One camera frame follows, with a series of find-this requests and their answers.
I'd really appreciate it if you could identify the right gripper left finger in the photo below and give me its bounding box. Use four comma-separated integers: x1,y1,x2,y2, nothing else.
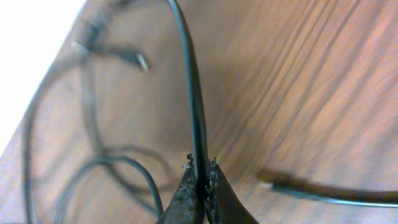
156,154,202,224

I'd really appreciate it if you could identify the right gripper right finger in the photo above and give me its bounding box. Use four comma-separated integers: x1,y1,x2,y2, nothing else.
205,157,258,224

